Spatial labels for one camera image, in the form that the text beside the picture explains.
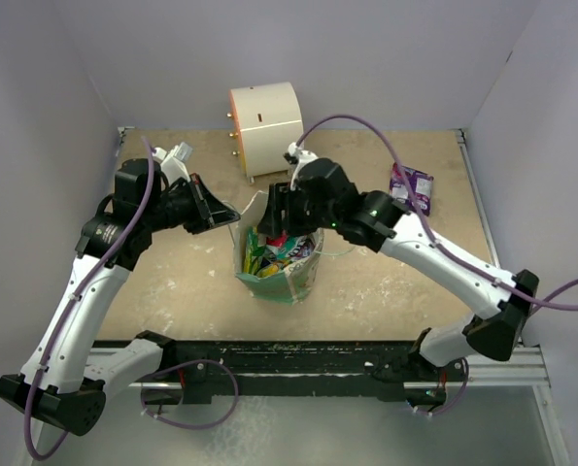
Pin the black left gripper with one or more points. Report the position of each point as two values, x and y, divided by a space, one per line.
216 214

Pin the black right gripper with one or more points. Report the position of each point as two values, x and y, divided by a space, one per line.
283 197

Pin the green paper bag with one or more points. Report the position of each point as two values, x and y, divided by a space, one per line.
289 273

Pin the purple snack packet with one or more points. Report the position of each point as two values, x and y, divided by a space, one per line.
421 185

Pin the yellow green snack packet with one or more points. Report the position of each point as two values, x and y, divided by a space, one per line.
254 252

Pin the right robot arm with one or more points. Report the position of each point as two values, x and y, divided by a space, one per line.
320 195

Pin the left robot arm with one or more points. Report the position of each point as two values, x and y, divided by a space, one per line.
58 385

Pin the red snack packet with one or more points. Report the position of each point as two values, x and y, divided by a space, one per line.
276 242

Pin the white cylindrical drawer cabinet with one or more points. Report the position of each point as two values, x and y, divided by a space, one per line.
267 119

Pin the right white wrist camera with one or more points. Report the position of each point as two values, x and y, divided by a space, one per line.
297 158

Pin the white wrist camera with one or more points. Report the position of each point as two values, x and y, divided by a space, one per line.
297 158
173 162

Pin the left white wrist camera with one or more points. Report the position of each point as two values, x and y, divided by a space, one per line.
173 162

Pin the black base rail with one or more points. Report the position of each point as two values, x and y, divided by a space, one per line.
384 370

